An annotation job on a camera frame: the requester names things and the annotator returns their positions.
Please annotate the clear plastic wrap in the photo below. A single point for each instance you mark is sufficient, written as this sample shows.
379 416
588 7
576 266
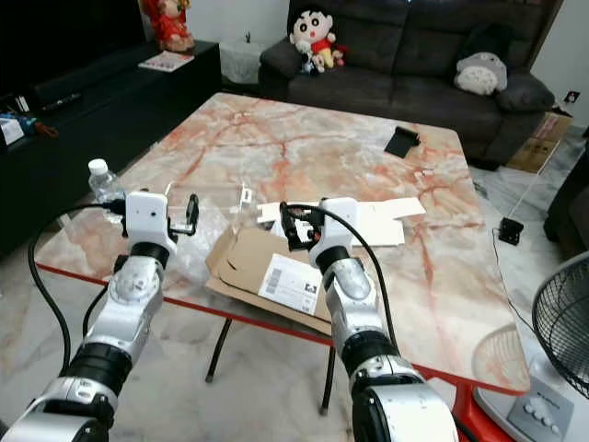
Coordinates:
213 241

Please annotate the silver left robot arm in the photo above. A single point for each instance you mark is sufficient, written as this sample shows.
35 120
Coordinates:
133 290

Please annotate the small white plastic hook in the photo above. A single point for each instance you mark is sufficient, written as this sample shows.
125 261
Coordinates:
247 197

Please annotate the flattened brown cardboard box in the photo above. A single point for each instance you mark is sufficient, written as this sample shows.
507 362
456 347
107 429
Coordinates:
248 262

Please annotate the clear plastic water bottle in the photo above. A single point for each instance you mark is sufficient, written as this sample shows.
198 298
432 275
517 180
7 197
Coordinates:
103 189

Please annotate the white cardboard piece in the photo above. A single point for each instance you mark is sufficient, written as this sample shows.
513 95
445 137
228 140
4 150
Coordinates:
396 210

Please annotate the black low console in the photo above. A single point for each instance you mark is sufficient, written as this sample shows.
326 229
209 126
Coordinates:
110 147

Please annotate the red white booklet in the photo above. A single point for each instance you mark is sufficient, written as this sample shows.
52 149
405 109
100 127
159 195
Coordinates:
167 61

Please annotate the small white side stand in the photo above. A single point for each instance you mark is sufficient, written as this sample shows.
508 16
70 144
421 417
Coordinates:
241 63

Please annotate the black remote control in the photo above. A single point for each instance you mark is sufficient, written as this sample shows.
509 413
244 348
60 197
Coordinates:
63 100

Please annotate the black soundbar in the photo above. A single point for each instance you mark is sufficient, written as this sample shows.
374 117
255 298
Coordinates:
74 85

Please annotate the red figurine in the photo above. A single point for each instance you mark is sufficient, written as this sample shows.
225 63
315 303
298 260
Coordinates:
168 23

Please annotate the cartoon boy plush doll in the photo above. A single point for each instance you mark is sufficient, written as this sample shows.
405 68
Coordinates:
316 35

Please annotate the black power adapter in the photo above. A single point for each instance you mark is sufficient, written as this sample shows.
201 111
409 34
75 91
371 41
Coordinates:
510 230

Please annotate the dark grey sofa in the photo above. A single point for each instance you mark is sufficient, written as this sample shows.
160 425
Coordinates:
405 41

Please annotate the black television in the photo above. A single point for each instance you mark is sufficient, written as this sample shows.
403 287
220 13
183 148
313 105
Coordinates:
55 32

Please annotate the grey round plush toy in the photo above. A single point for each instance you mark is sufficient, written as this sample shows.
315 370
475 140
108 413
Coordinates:
480 75

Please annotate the brown cardboard carton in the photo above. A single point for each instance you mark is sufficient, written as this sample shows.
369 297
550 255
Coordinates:
538 143

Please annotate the black armchair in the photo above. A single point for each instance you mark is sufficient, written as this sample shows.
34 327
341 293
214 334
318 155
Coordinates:
571 207

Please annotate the white floor fan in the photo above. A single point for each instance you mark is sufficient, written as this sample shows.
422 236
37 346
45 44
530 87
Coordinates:
548 410

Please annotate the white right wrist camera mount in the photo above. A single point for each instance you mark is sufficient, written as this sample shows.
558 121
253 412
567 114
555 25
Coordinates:
336 221

